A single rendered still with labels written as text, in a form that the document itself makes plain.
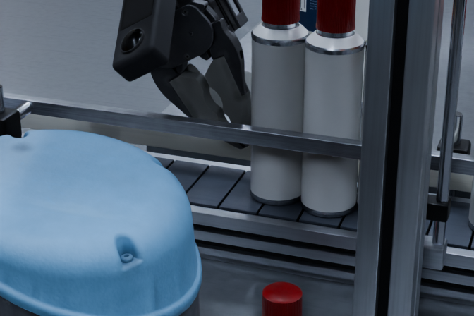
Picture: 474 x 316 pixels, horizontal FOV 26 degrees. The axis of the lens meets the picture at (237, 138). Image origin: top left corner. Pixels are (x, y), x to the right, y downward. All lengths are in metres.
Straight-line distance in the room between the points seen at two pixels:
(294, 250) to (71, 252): 0.51
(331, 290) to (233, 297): 0.09
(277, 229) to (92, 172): 0.46
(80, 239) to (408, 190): 0.36
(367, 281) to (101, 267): 0.38
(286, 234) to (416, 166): 0.22
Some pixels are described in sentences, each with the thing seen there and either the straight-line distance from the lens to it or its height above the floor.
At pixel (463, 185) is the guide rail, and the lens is 0.97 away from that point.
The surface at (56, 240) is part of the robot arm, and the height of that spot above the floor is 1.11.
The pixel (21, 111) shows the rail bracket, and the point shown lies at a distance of 0.98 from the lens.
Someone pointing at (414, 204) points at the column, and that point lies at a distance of 0.76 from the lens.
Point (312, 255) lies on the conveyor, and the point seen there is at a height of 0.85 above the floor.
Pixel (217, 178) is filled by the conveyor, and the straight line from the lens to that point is 1.01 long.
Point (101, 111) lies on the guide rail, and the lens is 0.96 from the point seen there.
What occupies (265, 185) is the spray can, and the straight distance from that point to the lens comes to 0.95.
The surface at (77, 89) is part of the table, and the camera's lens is 1.39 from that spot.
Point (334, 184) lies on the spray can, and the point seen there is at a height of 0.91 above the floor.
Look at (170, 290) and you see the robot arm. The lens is 0.47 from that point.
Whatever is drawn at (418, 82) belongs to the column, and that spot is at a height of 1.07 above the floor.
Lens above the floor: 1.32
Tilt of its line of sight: 24 degrees down
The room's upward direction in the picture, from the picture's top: straight up
